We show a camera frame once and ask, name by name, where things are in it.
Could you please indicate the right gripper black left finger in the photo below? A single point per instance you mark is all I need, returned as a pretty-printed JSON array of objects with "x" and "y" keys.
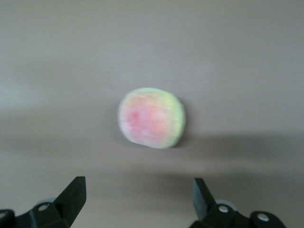
[{"x": 73, "y": 199}]

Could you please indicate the pink yellow peach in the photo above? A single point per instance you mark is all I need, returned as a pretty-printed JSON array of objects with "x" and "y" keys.
[{"x": 149, "y": 118}]

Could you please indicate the brown table cover sheet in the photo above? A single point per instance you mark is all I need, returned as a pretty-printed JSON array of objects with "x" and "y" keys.
[{"x": 71, "y": 47}]

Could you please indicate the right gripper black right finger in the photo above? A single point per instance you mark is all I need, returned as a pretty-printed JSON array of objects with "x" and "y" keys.
[{"x": 203, "y": 202}]

